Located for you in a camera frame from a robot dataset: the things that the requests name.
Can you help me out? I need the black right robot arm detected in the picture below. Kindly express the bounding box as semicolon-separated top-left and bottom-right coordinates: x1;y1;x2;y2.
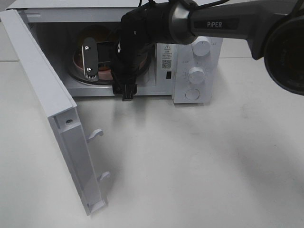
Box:
110;0;304;100

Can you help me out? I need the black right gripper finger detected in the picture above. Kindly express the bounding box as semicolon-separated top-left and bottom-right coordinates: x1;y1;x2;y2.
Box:
113;80;137;101

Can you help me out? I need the white microwave door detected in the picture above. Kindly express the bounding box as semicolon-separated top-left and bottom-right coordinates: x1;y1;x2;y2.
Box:
0;9;110;215

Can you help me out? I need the burger with lettuce and tomato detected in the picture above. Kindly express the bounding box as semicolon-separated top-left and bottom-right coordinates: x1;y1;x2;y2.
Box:
77;25;112;72

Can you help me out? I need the white microwave oven body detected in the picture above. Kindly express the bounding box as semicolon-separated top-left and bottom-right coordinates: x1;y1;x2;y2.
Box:
0;0;222;104

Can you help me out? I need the upper white power knob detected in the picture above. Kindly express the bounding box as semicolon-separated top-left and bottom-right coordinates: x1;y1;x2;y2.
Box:
191;37;211;57

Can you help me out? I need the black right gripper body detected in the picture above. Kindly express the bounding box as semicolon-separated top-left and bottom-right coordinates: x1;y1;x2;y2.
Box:
97;42;143;83

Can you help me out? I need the glass microwave turntable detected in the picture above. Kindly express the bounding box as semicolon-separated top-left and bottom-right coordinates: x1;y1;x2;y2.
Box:
68;52;152;86

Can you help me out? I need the pink round plate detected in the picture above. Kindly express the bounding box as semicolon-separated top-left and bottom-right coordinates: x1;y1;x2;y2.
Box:
73;50;150;84

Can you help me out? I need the white timer knob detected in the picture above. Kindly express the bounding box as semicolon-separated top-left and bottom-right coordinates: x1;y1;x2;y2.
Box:
188;67;206;84

